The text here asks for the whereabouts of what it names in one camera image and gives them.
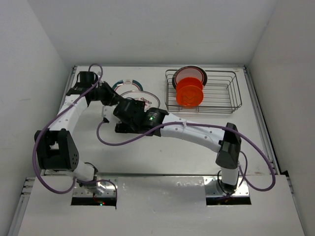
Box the white plate teal rim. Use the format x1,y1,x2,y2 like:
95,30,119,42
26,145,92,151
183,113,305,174
112,79,143,94

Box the white plate red characters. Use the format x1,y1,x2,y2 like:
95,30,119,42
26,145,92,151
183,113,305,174
121,90,160,111

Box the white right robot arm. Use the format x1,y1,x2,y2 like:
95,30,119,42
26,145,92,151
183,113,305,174
102,98,241,195

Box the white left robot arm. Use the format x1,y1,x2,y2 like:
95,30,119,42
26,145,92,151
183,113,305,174
35,71,122,182

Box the white plate dark red rim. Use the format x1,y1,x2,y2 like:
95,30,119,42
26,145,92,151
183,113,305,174
172,65,208,88

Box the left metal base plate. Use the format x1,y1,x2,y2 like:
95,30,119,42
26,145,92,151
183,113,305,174
72,179,118,198

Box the metal base plate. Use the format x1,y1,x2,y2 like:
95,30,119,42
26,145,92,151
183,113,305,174
72,179,118,198
204,176,250,198

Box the metal wire dish rack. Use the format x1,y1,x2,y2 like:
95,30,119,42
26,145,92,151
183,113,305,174
165,69,242,116

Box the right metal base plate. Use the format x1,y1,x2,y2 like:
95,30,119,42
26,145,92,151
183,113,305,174
204,176,250,198

